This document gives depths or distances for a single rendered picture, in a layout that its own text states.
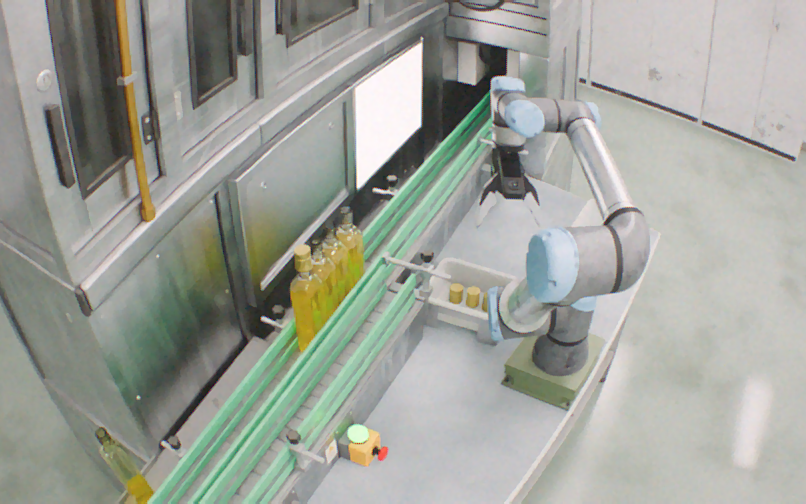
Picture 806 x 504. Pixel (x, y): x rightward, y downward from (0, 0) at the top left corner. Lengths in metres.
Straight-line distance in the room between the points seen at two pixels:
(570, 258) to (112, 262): 0.75
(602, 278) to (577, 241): 0.07
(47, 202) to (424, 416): 1.06
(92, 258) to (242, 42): 0.54
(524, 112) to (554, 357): 0.58
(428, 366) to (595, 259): 0.76
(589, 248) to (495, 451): 0.64
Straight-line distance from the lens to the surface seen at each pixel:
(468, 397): 1.64
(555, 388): 1.60
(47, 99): 0.96
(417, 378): 1.68
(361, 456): 1.46
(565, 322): 1.49
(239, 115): 1.35
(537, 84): 2.23
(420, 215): 1.83
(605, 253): 1.07
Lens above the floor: 2.02
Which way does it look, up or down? 39 degrees down
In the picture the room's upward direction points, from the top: straight up
